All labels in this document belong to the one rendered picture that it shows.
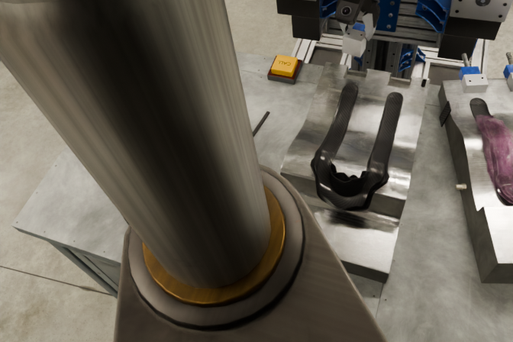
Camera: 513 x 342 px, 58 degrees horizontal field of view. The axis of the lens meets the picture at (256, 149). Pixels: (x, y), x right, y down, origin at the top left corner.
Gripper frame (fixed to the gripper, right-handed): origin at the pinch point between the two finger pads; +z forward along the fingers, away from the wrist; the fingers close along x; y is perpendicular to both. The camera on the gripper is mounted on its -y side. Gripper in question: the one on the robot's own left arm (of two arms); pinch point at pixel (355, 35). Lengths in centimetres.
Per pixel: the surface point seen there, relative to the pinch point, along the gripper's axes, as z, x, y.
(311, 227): -59, -26, -76
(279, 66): 11.4, 18.9, -7.4
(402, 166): 2.8, -23.2, -30.0
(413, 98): 6.1, -18.6, -8.6
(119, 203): -68, -22, -82
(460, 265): 15, -41, -40
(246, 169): -67, -25, -79
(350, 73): 8.3, -1.1, -5.2
